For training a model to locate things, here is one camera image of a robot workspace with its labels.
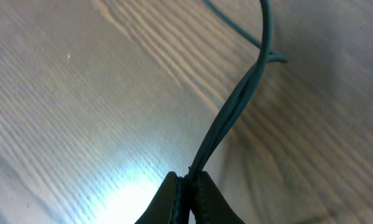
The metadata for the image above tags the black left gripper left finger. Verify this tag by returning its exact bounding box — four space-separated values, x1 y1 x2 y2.
135 171 183 224

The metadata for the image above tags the black cable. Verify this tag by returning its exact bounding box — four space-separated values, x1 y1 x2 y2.
187 0 290 183

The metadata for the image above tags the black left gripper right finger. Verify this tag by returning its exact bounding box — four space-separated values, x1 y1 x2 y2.
192 171 244 224

